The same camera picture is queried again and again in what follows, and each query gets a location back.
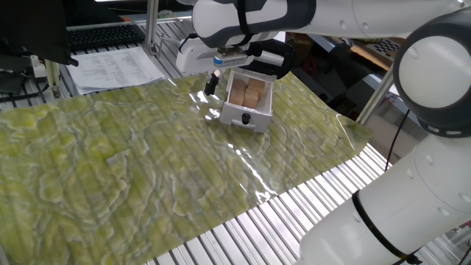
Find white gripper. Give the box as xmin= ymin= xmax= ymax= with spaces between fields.
xmin=175 ymin=36 xmax=237 ymax=97

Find white drawer with black knob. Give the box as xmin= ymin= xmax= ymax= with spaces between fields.
xmin=219 ymin=69 xmax=276 ymax=134

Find printed paper stack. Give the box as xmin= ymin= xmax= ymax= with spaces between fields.
xmin=65 ymin=46 xmax=166 ymax=96

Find black keyboard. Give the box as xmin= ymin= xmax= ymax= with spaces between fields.
xmin=68 ymin=24 xmax=146 ymax=52

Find green marble pattern mat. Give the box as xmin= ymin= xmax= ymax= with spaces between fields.
xmin=0 ymin=68 xmax=373 ymax=265

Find checkerboard calibration sheet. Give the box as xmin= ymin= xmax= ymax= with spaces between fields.
xmin=367 ymin=38 xmax=401 ymax=56

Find black monitor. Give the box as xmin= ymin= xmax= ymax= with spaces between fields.
xmin=0 ymin=0 xmax=80 ymax=68

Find silver wrist bracket blue tips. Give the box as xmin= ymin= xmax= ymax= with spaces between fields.
xmin=213 ymin=49 xmax=285 ymax=70

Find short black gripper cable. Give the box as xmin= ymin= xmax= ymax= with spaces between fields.
xmin=178 ymin=32 xmax=200 ymax=53

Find tall aluminium post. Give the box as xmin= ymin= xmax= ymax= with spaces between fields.
xmin=142 ymin=0 xmax=160 ymax=56

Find short aluminium post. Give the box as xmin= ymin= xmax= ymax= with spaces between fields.
xmin=44 ymin=60 xmax=63 ymax=99

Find slanted aluminium frame leg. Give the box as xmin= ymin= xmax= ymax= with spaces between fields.
xmin=355 ymin=69 xmax=397 ymax=126

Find long black arm cable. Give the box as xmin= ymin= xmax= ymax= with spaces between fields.
xmin=384 ymin=108 xmax=411 ymax=173

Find black arm strap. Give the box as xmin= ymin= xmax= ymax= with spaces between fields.
xmin=351 ymin=190 xmax=423 ymax=265

